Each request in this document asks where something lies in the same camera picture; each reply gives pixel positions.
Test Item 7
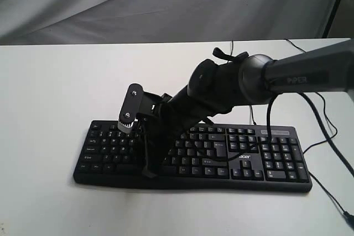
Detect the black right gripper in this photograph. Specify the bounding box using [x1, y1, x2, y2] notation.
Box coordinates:
[135, 86, 236, 179]

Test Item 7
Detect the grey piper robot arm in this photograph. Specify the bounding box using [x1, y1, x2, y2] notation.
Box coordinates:
[143, 40, 353, 178]

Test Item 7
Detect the black acer keyboard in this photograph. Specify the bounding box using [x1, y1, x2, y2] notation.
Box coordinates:
[73, 120, 312, 193]

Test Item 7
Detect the grey backdrop cloth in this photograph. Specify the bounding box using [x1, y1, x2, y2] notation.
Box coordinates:
[1, 0, 336, 45]

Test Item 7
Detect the black tripod stand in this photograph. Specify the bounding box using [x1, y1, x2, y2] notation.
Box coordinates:
[321, 0, 341, 39]

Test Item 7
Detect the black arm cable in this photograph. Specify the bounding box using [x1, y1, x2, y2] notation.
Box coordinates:
[193, 92, 354, 181]

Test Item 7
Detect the thin black cable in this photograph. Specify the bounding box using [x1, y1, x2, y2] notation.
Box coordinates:
[284, 39, 354, 220]

